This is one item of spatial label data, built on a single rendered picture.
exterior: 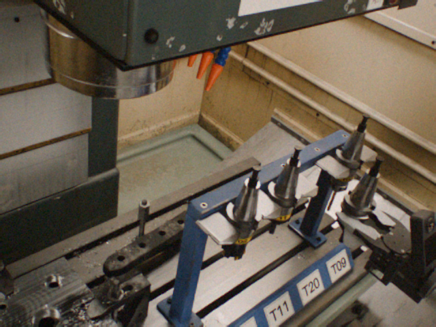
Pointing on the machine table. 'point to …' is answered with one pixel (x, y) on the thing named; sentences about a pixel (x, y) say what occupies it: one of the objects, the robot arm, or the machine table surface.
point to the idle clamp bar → (144, 248)
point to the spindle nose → (95, 67)
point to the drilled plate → (24, 305)
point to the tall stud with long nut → (142, 216)
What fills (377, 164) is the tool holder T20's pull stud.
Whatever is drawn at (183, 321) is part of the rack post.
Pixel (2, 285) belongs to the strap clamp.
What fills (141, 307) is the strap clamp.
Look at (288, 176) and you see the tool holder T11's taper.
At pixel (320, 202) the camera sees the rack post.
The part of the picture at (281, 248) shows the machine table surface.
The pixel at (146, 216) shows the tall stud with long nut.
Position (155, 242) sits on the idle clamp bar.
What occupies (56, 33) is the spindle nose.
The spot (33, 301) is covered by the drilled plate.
